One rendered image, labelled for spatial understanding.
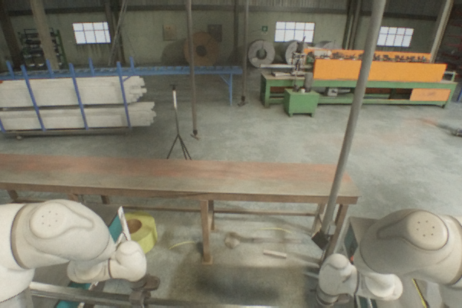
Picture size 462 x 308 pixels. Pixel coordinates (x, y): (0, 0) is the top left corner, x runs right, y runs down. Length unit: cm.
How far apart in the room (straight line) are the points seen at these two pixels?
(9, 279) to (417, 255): 73
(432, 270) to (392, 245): 7
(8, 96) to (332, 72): 660
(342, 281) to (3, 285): 97
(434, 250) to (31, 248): 69
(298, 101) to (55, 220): 537
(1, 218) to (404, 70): 750
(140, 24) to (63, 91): 957
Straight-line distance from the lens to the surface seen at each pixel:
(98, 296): 145
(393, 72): 737
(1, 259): 61
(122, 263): 108
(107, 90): 470
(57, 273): 167
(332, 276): 104
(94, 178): 221
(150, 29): 1404
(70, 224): 53
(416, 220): 51
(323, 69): 643
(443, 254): 53
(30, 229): 55
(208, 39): 1141
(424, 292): 168
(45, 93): 521
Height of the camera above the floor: 190
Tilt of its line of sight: 29 degrees down
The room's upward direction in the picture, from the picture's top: 1 degrees clockwise
